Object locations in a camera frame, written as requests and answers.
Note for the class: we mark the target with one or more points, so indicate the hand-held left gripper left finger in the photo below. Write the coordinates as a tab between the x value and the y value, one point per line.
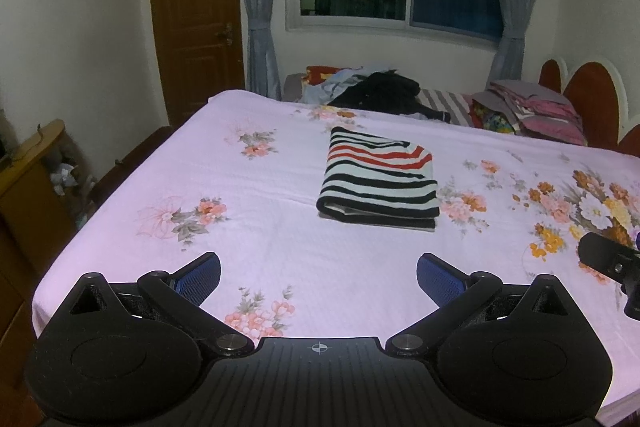
199	276

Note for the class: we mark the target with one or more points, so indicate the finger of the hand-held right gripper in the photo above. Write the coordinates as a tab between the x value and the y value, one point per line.
605	254

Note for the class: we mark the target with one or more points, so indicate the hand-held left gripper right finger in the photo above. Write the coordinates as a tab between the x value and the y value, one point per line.
440	282

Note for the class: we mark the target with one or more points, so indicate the striped knit sweater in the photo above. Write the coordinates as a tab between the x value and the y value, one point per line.
380	177

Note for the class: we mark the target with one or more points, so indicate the light blue clothes pile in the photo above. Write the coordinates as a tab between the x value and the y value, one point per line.
325	89

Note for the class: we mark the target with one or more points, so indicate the bed with pink floral sheet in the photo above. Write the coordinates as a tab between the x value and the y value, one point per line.
250	207

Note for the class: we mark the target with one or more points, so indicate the stack of pink grey bedding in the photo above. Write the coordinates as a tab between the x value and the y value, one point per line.
540	112

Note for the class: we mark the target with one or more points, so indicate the scalloped red white headboard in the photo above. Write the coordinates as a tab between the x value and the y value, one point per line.
595	97

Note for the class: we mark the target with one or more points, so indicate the colourful printed cloth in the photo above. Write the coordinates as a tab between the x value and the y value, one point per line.
492	119

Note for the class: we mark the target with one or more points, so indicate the grey striped mattress sheet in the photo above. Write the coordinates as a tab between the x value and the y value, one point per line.
445	104

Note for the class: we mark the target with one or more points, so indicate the wooden side cabinet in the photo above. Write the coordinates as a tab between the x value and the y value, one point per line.
25	217

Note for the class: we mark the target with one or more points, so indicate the black clothing pile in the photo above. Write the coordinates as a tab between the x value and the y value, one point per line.
385	94

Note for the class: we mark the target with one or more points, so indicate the red pillow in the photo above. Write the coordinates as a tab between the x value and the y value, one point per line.
320	73

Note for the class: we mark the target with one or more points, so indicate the brown wooden door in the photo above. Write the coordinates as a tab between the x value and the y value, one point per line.
195	17

